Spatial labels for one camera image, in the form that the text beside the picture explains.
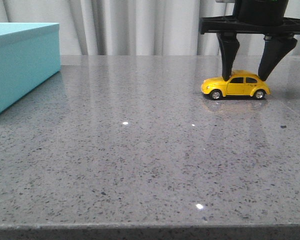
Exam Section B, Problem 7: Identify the turquoise blue storage box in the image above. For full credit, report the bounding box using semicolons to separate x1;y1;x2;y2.
0;22;61;113

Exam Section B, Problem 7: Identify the yellow toy beetle car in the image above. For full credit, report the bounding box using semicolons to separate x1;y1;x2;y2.
201;70;271;100

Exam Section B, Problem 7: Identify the white pleated curtain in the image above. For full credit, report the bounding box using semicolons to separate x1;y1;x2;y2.
0;0;300;57

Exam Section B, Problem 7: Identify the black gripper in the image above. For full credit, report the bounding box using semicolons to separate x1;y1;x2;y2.
199;0;300;81

